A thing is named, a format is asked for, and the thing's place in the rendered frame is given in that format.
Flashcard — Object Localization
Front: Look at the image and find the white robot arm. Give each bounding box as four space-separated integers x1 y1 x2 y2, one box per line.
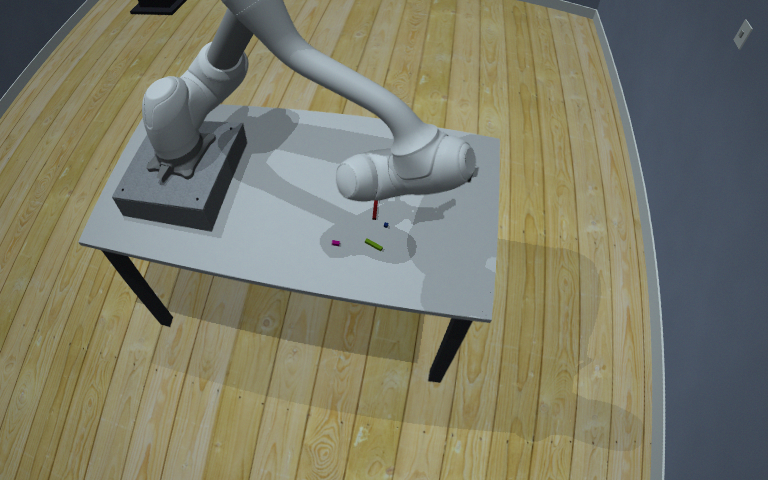
142 0 476 202

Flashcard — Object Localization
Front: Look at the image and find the lime green rod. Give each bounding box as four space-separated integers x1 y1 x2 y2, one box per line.
365 239 383 251

